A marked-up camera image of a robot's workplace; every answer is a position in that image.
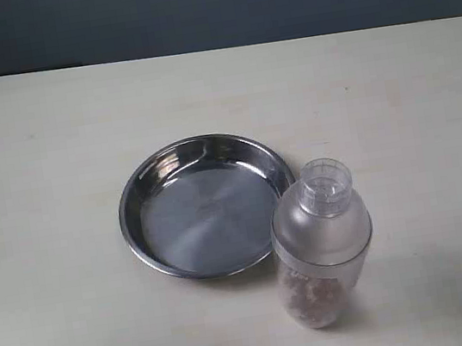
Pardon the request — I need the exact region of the clear plastic shaker bottle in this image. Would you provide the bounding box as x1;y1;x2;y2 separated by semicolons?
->
271;158;373;329

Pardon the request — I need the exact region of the round stainless steel plate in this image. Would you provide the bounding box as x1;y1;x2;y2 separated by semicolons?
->
118;133;295;280

